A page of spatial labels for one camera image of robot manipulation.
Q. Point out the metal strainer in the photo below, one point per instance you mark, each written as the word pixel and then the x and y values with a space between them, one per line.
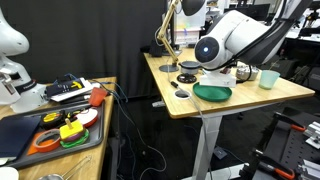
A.
pixel 69 173

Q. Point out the metal tin bowl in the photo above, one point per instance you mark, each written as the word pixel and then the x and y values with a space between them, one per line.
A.
pixel 246 72

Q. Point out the white ringed desk grommet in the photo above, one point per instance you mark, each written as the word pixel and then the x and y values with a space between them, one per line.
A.
pixel 181 94

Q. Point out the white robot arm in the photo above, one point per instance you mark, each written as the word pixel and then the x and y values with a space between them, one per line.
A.
pixel 236 36

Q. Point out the black and wood desk lamp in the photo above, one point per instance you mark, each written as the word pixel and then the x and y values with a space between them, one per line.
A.
pixel 166 32

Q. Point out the teal translucent cup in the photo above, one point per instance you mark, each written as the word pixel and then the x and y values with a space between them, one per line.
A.
pixel 268 79

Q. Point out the green plastic plate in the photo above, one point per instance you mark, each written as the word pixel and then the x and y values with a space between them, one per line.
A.
pixel 212 93

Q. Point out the red white round disc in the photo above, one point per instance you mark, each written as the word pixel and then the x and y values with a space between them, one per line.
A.
pixel 88 117

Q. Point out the dark grey tray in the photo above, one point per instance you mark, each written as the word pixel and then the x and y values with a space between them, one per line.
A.
pixel 95 138

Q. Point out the yellow black tape measure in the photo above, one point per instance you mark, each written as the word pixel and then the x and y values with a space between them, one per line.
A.
pixel 52 120

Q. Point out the orange tape roll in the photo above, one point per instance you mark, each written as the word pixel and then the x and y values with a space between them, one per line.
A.
pixel 47 141

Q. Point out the black round lid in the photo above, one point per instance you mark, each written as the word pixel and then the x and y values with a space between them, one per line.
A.
pixel 186 78

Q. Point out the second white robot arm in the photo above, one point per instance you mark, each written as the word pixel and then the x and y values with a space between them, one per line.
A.
pixel 17 88

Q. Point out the black controller box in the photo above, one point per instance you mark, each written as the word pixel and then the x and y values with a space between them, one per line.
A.
pixel 64 87

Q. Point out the orange plastic cup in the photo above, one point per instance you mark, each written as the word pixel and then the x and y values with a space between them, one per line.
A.
pixel 97 96

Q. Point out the dark blue notebook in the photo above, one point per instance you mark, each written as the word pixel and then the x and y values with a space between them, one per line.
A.
pixel 15 133

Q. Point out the toy stacked burger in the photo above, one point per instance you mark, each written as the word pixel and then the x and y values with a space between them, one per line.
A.
pixel 73 134

